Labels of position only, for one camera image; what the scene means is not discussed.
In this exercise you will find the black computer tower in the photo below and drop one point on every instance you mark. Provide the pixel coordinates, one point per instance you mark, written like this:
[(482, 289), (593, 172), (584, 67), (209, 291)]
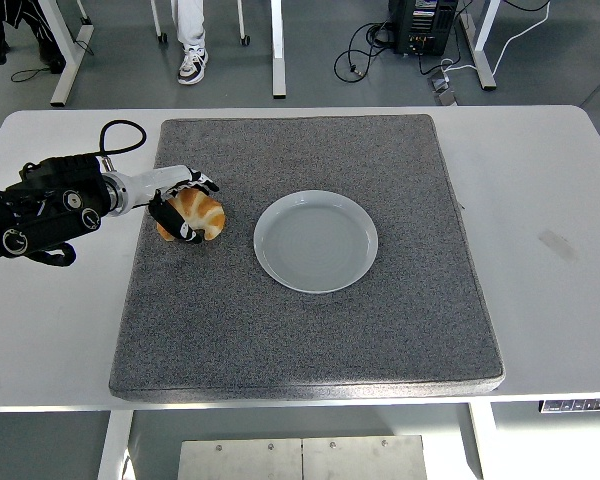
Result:
[(422, 25)]

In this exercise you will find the person's leg with sneaker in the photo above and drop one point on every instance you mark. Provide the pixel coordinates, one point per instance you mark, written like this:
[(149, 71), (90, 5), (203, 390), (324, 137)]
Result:
[(190, 30)]

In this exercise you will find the grey foot pedal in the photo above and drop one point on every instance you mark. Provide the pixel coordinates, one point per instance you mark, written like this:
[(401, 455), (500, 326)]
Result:
[(442, 90)]

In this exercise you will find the white table leg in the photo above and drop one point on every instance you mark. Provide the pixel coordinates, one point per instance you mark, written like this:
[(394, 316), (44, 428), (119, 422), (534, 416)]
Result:
[(482, 440), (114, 445)]

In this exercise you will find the grey speckled mat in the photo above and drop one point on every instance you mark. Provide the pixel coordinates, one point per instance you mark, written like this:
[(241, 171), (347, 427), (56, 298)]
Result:
[(300, 340)]

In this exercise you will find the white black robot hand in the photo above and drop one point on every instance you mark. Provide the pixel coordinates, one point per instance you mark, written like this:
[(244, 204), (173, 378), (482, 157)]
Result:
[(155, 177)]

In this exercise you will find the golden croissant bread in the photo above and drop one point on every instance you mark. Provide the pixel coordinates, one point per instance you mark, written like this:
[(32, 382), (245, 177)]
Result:
[(207, 212)]

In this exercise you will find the table height control panel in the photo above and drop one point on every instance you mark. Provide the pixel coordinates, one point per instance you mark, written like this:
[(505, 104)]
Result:
[(580, 405)]

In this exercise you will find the white chair leg with caster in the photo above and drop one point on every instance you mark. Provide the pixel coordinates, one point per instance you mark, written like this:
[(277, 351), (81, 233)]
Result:
[(156, 15), (242, 20)]

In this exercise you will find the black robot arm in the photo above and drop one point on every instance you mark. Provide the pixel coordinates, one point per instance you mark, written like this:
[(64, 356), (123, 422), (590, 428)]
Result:
[(45, 210)]

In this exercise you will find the round grey plate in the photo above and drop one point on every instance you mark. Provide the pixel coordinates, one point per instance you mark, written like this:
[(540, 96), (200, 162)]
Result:
[(315, 242)]

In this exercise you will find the grey metal plate with screws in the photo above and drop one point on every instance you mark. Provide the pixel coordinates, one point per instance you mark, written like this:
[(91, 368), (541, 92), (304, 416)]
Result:
[(240, 460), (365, 457)]

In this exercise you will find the seated person's legs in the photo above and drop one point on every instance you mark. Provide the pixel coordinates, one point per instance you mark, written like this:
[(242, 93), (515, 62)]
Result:
[(30, 15)]

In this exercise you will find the white desk leg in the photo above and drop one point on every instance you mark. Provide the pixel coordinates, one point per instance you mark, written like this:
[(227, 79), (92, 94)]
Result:
[(278, 60), (72, 60), (482, 60)]

